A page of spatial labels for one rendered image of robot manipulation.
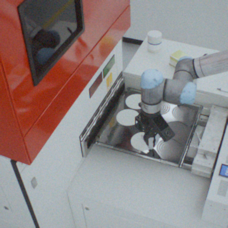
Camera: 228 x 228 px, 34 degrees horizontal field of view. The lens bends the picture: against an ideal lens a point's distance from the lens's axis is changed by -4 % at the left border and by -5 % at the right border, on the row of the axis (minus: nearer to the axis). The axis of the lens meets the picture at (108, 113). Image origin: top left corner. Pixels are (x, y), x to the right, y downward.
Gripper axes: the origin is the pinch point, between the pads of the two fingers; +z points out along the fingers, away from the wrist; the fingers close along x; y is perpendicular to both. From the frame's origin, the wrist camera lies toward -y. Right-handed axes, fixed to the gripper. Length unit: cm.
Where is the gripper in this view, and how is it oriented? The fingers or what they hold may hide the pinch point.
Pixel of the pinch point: (152, 147)
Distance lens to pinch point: 153.8
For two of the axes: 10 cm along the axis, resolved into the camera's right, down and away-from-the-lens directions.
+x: -8.0, 4.4, -4.1
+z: 0.5, 7.3, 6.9
